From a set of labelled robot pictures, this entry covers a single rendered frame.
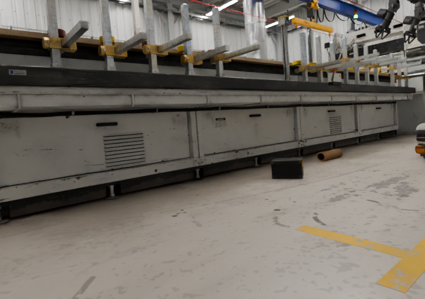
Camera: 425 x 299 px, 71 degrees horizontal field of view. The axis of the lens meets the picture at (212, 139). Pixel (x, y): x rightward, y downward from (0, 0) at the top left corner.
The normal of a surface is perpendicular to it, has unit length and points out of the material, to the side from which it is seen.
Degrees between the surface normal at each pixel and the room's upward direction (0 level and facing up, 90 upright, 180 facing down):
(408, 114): 90
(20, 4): 90
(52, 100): 90
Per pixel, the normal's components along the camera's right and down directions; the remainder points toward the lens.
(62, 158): 0.63, -0.08
